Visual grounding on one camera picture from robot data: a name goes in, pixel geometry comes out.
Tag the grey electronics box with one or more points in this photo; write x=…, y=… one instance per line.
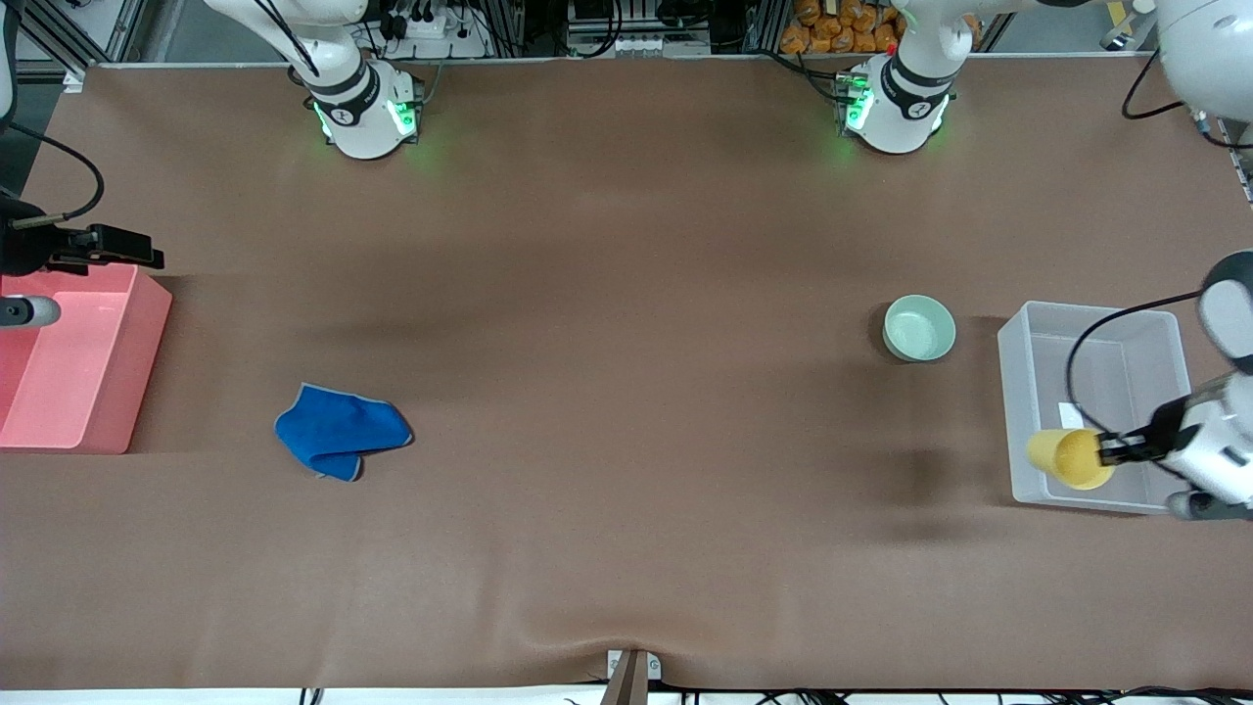
x=636, y=29

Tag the white power strip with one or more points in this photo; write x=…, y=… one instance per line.
x=431, y=34

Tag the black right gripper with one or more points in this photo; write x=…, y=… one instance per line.
x=22, y=249

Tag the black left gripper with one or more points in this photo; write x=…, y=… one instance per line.
x=1164, y=427

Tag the clear plastic bin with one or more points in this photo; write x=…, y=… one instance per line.
x=1106, y=352

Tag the blue microfibre cloth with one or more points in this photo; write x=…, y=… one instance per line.
x=333, y=431

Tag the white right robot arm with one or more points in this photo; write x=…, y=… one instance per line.
x=362, y=127

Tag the metal table corner bracket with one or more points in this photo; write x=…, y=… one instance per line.
x=74, y=80

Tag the yellow cup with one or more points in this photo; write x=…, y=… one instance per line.
x=1062, y=456

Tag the pink plastic bin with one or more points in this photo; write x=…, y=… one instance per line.
x=88, y=372

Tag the brown table mat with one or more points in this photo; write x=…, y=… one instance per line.
x=626, y=294

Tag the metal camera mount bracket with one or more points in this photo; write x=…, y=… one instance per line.
x=631, y=676

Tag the mint green bowl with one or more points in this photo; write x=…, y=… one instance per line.
x=920, y=328

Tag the white label sticker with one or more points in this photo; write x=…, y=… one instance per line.
x=1071, y=414

